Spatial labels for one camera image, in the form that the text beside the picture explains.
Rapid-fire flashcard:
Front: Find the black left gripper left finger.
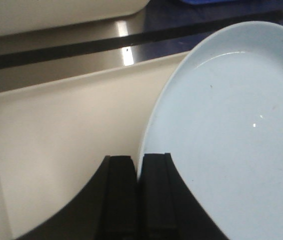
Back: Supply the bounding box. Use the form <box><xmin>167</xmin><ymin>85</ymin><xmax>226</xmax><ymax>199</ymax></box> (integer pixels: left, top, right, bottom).
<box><xmin>20</xmin><ymin>155</ymin><xmax>138</xmax><ymax>240</ymax></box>

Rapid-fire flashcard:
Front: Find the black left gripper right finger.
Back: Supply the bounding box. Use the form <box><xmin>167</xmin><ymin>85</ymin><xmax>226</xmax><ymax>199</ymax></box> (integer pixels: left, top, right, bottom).
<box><xmin>138</xmin><ymin>153</ymin><xmax>227</xmax><ymax>240</ymax></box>

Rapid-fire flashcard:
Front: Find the light blue plate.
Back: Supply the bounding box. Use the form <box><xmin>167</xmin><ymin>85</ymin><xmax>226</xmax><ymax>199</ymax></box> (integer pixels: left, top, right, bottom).
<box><xmin>139</xmin><ymin>21</ymin><xmax>283</xmax><ymax>240</ymax></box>

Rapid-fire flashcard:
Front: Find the cream plastic tray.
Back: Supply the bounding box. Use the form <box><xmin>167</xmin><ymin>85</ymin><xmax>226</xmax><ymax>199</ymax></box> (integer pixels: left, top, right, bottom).
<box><xmin>0</xmin><ymin>53</ymin><xmax>185</xmax><ymax>240</ymax></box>

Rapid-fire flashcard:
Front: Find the black tape strip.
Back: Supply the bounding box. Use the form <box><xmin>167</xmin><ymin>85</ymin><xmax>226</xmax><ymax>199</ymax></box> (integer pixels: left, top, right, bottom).
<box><xmin>0</xmin><ymin>9</ymin><xmax>283</xmax><ymax>70</ymax></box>

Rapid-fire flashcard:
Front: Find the stacked blue crate bottom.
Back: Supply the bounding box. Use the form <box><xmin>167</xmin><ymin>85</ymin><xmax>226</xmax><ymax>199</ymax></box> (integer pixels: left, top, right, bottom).
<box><xmin>180</xmin><ymin>0</ymin><xmax>239</xmax><ymax>6</ymax></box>

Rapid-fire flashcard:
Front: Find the cream storage bin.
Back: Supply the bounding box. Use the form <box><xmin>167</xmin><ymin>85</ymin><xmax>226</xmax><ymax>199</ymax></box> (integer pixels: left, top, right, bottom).
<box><xmin>0</xmin><ymin>0</ymin><xmax>148</xmax><ymax>37</ymax></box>

